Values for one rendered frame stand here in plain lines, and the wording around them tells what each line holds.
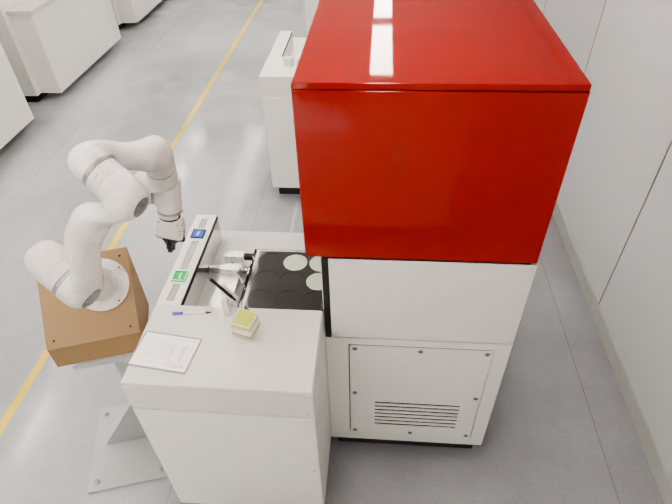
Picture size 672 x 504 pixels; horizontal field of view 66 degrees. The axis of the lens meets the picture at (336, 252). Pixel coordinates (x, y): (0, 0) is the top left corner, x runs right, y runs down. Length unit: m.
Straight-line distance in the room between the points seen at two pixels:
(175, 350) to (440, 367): 1.00
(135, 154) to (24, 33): 4.86
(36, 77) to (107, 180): 5.07
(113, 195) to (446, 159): 0.87
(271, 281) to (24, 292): 2.16
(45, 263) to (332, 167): 0.85
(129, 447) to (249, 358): 1.22
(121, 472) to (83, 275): 1.40
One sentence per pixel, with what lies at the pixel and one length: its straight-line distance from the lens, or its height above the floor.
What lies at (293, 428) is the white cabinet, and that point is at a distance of 1.88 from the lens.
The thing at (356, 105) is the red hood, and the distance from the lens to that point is 1.40.
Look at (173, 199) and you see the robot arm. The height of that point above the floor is 1.35.
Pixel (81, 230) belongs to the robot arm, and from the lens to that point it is 1.52.
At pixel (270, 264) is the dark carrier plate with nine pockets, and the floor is 0.90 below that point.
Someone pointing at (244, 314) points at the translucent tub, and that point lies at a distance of 1.82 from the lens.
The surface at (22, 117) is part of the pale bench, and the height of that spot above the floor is 0.16.
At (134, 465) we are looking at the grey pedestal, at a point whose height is 0.01.
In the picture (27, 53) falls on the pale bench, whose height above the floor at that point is 0.49.
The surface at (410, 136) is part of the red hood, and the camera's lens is 1.44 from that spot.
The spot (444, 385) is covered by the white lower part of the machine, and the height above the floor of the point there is 0.54.
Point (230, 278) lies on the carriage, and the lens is 2.19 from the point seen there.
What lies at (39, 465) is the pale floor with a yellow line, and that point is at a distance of 3.03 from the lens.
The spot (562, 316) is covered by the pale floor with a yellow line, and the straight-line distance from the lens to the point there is 3.39.
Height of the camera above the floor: 2.37
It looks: 41 degrees down
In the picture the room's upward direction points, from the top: 2 degrees counter-clockwise
